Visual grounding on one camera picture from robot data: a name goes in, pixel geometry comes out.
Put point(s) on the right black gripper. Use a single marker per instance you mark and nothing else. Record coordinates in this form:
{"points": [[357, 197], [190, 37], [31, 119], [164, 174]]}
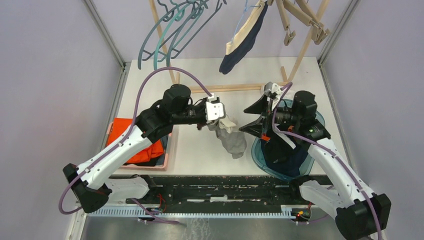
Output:
{"points": [[260, 107]]}

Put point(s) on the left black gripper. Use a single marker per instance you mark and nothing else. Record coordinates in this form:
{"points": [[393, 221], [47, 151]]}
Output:
{"points": [[203, 123]]}

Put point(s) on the grey underwear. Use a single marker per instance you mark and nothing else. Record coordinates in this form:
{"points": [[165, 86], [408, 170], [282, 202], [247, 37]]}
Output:
{"points": [[232, 139]]}

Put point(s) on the black white-band underwear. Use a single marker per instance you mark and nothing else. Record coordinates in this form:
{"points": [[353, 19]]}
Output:
{"points": [[276, 151]]}

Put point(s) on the teal clip hanger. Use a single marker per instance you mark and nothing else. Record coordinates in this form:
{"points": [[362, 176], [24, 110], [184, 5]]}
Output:
{"points": [[191, 26], [173, 27], [167, 13]]}

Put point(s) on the navy cream-band underwear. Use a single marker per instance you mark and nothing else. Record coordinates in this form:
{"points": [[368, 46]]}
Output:
{"points": [[244, 38]]}

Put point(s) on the light blue hanger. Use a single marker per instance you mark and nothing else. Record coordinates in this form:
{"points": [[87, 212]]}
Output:
{"points": [[246, 8]]}

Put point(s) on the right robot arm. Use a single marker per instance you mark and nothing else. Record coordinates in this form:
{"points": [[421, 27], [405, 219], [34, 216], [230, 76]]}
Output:
{"points": [[358, 211]]}

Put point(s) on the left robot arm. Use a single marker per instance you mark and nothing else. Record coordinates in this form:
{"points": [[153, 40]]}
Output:
{"points": [[91, 181]]}

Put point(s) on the teal plastic tub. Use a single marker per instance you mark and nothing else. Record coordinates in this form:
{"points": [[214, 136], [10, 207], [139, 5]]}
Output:
{"points": [[256, 155]]}

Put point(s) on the orange garment in basket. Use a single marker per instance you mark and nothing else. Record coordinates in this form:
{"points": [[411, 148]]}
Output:
{"points": [[148, 157]]}

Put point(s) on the pink laundry basket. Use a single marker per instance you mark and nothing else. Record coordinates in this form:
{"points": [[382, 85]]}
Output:
{"points": [[163, 162]]}

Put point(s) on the wooden clip hangers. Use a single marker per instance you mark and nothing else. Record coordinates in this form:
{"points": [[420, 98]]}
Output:
{"points": [[301, 10]]}

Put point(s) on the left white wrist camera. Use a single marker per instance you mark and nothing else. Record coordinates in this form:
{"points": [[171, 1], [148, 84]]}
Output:
{"points": [[214, 108]]}

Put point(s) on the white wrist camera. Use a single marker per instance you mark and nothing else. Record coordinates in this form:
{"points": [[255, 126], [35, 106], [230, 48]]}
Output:
{"points": [[273, 94], [214, 108]]}

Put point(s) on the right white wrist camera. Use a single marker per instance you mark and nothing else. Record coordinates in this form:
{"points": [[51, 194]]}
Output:
{"points": [[273, 94]]}

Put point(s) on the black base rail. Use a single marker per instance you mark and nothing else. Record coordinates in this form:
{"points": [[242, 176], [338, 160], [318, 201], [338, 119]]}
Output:
{"points": [[205, 194]]}

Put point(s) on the white cable duct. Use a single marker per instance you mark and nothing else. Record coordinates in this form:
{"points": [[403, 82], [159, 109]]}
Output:
{"points": [[137, 212]]}

